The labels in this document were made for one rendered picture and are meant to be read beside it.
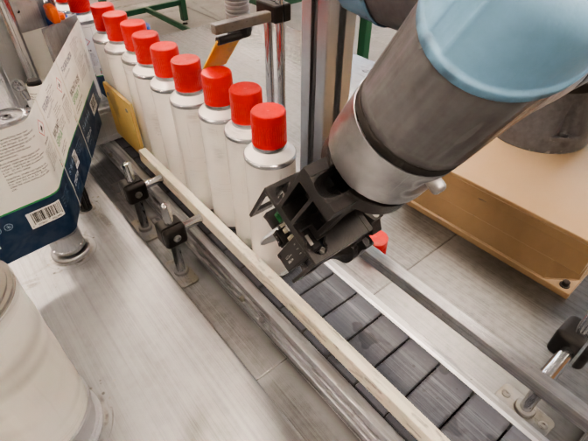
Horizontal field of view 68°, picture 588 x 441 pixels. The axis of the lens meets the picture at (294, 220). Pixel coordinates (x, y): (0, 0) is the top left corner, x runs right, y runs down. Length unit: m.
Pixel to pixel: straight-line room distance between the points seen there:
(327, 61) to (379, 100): 0.30
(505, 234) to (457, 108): 0.45
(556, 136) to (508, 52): 0.54
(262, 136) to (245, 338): 0.24
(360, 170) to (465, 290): 0.38
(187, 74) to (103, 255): 0.24
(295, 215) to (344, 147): 0.08
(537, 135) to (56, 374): 0.65
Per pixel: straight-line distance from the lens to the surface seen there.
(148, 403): 0.46
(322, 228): 0.32
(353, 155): 0.26
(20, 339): 0.33
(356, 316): 0.49
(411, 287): 0.42
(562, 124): 0.74
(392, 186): 0.26
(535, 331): 0.61
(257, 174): 0.42
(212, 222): 0.55
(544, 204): 0.63
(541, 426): 0.54
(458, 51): 0.20
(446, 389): 0.46
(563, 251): 0.62
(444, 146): 0.23
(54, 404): 0.39
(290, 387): 0.50
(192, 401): 0.45
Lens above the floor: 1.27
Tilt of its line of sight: 42 degrees down
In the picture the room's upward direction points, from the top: straight up
